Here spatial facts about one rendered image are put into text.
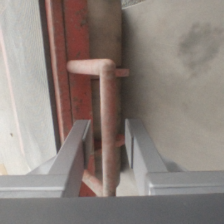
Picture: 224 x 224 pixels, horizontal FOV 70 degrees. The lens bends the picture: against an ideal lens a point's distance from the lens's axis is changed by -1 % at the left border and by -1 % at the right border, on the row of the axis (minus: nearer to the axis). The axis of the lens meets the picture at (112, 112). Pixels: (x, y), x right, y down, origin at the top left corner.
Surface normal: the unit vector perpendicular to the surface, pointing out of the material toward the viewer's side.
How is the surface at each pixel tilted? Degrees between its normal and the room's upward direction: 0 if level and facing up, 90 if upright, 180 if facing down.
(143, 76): 0
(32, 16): 0
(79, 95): 90
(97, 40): 65
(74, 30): 90
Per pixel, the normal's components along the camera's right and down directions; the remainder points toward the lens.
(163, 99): -0.76, 0.20
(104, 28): 0.46, 0.25
